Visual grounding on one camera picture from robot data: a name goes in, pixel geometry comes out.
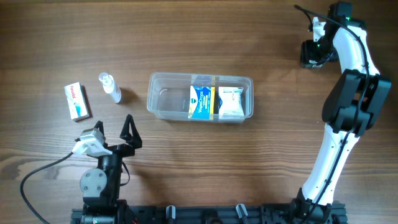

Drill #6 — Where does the green round-label box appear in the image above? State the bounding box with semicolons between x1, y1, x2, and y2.
302;61;323;68

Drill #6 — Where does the blue VapoDrops box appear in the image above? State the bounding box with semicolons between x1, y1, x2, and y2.
188;85;215;120

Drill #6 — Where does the white Panadol box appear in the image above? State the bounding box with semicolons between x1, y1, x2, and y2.
64;82;90;121

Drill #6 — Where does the white pouch packet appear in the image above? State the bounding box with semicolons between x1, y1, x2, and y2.
218;86;244;119

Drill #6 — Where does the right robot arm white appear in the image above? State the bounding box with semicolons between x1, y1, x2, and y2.
287;1;392;223

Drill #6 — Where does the clear plastic container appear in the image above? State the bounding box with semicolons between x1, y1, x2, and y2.
147;72;254;123

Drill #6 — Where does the left camera cable black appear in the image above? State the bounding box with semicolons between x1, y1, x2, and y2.
19;152;73;224

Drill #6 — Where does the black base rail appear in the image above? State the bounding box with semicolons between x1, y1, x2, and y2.
70;203;347;224

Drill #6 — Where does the white spray bottle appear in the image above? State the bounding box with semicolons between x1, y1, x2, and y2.
98;72;122;103

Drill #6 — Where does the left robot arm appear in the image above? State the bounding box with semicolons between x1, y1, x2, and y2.
71;115;142;224

